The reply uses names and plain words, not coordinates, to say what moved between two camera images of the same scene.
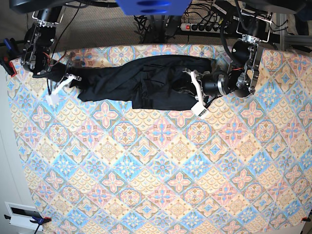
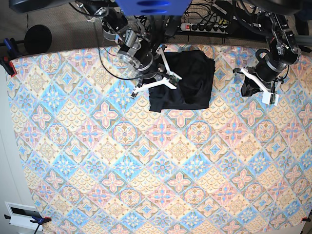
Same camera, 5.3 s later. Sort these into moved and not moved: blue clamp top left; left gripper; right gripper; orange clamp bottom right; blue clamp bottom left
Moved: right gripper; left gripper
Not moved: orange clamp bottom right; blue clamp top left; blue clamp bottom left
